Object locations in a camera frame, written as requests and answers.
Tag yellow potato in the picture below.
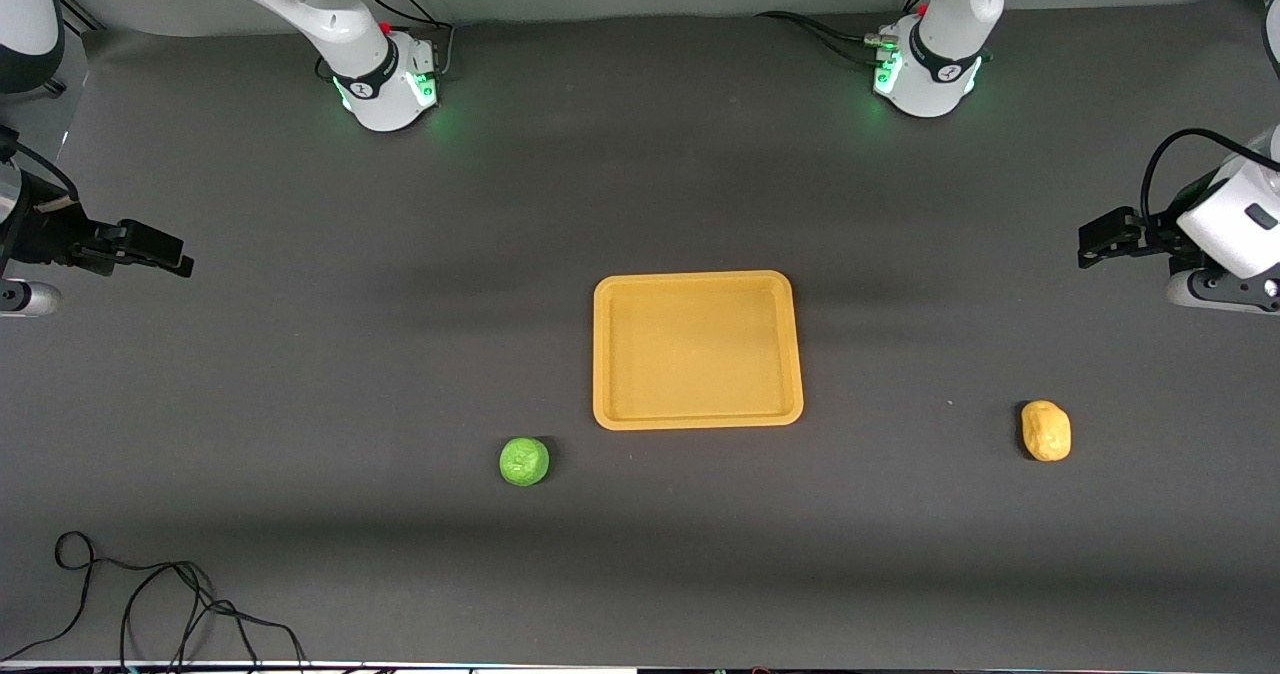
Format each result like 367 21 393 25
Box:
1020 400 1073 463

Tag green apple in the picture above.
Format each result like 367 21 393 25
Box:
499 437 552 488

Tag orange plastic tray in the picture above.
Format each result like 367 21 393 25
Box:
593 271 805 431

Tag dark grey table mat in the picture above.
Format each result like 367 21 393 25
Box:
0 0 1280 667

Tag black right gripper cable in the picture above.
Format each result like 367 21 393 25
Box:
0 124 79 205

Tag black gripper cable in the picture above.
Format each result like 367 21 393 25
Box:
0 124 79 205
1142 128 1280 227

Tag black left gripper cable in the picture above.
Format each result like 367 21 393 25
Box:
1142 128 1280 227

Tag black metal frame rail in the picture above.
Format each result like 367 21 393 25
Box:
57 0 107 37

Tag thin black loose cable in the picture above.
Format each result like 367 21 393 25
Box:
0 531 307 671

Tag black right arm base cable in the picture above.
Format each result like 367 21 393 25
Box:
316 0 457 83

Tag black arm base cable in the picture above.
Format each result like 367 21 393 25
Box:
316 0 457 83
754 0 936 67

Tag black left arm base cable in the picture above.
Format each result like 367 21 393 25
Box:
754 0 936 67

